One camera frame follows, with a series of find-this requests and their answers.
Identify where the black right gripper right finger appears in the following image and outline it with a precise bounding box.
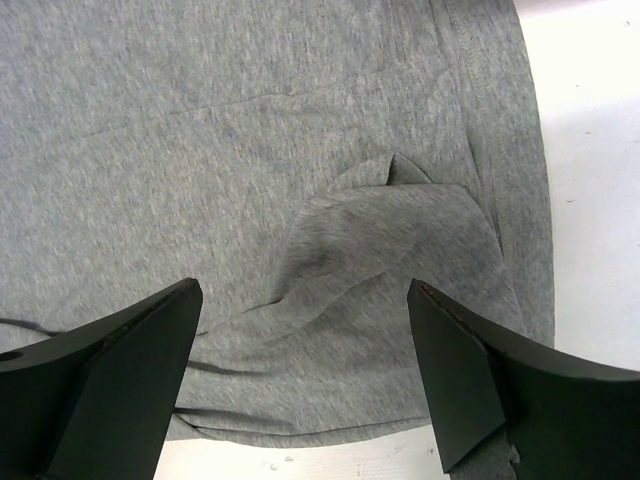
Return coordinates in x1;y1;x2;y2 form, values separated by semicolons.
407;280;639;479

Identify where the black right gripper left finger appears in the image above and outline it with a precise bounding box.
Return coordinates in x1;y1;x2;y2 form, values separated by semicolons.
1;278;203;480

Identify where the grey t-shirt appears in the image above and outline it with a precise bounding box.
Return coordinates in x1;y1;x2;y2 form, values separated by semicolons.
1;1;555;448

